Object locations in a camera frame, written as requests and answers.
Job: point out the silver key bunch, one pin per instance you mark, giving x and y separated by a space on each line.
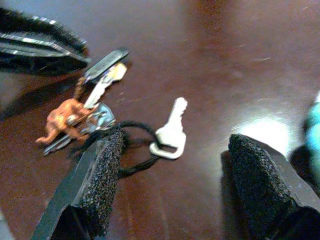
97 110

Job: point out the black glasses case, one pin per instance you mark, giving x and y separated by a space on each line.
37 50

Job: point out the teal and black object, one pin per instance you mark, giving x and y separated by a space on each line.
310 140

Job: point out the black key fob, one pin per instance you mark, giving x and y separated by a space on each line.
106 65

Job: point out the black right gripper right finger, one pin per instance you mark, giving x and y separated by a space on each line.
260 185

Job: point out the silver key with slotted head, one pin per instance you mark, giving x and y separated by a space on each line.
170 132

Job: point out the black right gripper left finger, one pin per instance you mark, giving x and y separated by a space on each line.
100 175

